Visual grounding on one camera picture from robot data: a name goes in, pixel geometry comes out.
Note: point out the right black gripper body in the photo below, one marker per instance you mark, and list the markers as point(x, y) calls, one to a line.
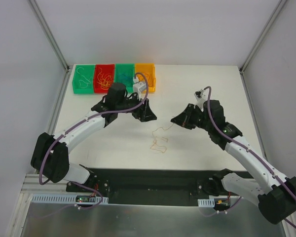
point(190, 116)

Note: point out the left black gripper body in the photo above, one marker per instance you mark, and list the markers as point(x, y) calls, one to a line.
point(140, 111)

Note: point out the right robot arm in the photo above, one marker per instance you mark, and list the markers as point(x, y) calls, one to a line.
point(272, 191)

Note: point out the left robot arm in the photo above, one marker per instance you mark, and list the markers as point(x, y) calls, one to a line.
point(51, 153)

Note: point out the green bin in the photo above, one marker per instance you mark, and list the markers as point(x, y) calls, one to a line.
point(124, 73)
point(83, 79)

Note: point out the orange bin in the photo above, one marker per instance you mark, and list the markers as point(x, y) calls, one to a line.
point(148, 69)

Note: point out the red bin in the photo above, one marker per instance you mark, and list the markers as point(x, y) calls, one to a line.
point(103, 77)

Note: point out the far left green bin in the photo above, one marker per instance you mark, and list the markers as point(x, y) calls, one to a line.
point(83, 79)

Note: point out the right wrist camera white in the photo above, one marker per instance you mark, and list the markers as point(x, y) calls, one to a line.
point(201, 98)

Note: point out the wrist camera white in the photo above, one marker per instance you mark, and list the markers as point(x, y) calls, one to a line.
point(139, 87)
point(201, 98)

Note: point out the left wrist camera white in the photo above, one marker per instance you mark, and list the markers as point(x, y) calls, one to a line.
point(139, 87)

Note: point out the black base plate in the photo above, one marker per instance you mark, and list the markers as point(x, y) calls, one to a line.
point(152, 187)

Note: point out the right white cable duct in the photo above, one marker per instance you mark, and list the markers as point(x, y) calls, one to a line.
point(210, 203)

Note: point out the white cable duct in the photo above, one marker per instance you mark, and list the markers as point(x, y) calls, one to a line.
point(210, 203)
point(68, 199)

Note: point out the left white cable duct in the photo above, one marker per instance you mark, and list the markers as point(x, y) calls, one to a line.
point(68, 199)

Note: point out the right aluminium frame post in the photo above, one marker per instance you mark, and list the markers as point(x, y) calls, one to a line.
point(263, 34)

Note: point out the aluminium frame post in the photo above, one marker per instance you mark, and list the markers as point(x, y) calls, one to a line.
point(263, 34)
point(48, 33)

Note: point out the left aluminium frame post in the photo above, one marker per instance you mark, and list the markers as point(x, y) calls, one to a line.
point(48, 33)

